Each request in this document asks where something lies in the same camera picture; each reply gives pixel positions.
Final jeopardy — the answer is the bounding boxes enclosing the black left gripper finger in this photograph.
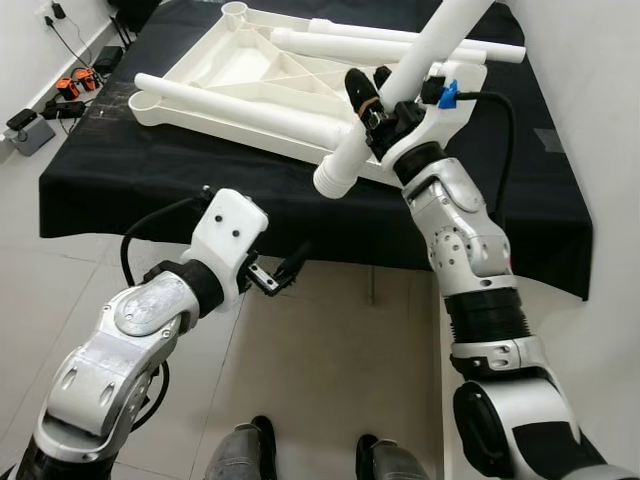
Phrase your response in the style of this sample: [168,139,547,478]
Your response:
[277,239,316,289]

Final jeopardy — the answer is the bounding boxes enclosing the white plastic children table top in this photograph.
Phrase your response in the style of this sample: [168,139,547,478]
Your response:
[127,2,492,187]

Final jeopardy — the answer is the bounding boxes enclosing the black tablecloth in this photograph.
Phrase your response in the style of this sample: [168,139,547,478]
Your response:
[40,0,594,302]

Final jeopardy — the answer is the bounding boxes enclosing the grey tape patch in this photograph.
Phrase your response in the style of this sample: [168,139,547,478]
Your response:
[532,127,562,154]

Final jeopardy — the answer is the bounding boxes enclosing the grey left robot foot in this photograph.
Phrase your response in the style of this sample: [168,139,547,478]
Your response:
[204,414,280,480]

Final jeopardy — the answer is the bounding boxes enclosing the grey robot foot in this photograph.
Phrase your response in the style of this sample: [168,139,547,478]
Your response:
[354,431,432,480]
[204,414,280,480]

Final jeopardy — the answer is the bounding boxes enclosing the grey right robot foot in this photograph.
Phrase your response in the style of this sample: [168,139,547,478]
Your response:
[354,431,432,480]

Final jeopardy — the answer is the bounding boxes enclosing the black power adapter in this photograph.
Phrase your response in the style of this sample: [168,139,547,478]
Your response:
[92,44,127,74]

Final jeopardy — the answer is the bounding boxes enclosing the black power strip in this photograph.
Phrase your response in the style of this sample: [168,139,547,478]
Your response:
[39,97,87,122]

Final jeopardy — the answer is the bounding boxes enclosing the orange black device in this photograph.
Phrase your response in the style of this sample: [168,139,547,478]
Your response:
[74,67,97,94]
[54,74,79,102]

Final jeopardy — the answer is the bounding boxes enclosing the grey box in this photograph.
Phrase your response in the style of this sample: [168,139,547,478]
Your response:
[4,109,57,157]

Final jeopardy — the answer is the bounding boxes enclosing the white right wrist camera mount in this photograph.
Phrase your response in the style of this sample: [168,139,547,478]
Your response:
[385,77,472,177]

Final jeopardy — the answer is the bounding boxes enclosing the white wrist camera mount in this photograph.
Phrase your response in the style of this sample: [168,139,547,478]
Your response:
[179,189,270,317]
[385,77,472,177]

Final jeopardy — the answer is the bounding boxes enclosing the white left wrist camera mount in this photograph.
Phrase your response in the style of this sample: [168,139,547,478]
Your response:
[179,189,270,317]

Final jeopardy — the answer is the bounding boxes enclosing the black cable with blue plug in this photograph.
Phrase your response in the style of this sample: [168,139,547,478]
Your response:
[436,79,517,227]

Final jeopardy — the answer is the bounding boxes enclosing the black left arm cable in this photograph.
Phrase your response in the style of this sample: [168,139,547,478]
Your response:
[119,184,217,292]

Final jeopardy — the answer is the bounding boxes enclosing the white wall socket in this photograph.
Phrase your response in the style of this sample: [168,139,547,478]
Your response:
[34,0,67,27]

